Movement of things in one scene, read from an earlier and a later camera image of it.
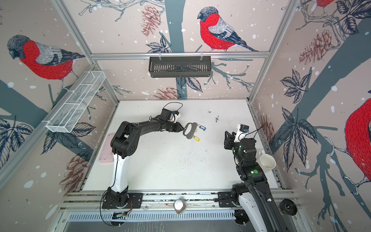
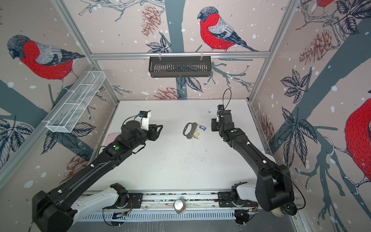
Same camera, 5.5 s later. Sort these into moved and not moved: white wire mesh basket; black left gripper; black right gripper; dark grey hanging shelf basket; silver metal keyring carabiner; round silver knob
Moved: black left gripper; black right gripper
Not moved: round silver knob; silver metal keyring carabiner; dark grey hanging shelf basket; white wire mesh basket
